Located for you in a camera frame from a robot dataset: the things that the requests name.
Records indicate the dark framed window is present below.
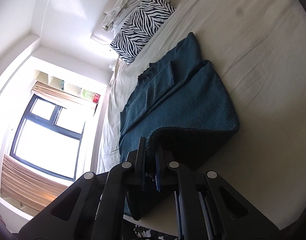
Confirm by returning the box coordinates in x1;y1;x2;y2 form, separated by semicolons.
10;94;85;181

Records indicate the zebra print pillow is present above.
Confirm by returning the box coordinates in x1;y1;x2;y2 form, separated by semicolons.
110;0;176;64

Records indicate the tan striped curtain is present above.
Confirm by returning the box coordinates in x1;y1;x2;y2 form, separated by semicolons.
0;81;96;212

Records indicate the crumpled white blanket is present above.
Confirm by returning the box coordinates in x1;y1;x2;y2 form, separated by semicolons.
101;0;170;32

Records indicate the beige bed sheet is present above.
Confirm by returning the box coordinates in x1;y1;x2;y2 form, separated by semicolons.
97;0;306;229

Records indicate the green box on shelf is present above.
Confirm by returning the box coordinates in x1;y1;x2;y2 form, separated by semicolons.
82;89;94;100

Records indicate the dark teal knit sweater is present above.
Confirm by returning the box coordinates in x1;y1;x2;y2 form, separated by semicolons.
118;31;241;218

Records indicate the red box on shelf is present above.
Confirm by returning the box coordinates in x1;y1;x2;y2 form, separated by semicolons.
93;93;100;103

